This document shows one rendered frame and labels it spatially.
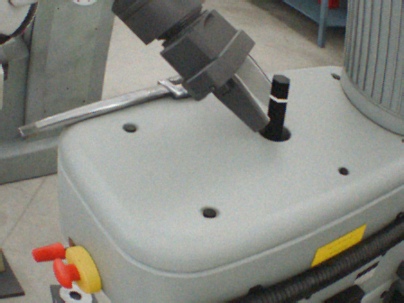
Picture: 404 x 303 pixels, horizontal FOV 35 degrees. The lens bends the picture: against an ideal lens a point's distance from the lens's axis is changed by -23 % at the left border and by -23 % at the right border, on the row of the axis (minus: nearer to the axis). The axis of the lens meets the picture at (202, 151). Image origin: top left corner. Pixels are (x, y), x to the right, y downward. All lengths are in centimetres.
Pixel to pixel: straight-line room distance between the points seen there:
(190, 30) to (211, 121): 12
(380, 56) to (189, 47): 26
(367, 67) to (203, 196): 30
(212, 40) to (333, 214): 22
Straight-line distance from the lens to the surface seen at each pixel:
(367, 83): 90
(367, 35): 87
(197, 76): 75
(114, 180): 72
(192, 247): 66
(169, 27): 75
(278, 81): 79
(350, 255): 81
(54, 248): 90
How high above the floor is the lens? 231
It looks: 33 degrees down
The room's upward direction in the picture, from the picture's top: 9 degrees clockwise
